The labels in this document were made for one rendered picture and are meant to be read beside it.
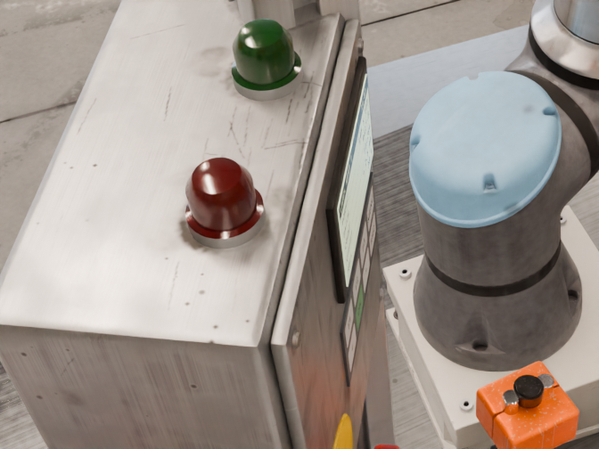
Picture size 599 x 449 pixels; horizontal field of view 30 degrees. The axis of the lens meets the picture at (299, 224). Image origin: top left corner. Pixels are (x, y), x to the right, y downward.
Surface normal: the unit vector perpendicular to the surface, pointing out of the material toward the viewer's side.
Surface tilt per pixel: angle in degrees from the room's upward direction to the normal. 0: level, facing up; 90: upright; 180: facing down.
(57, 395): 90
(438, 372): 5
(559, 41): 47
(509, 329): 72
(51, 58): 0
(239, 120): 0
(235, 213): 90
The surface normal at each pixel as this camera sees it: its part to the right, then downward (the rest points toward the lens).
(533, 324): 0.33, 0.40
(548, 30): -0.69, -0.17
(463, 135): -0.27, -0.57
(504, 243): 0.12, 0.72
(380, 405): 0.41, 0.66
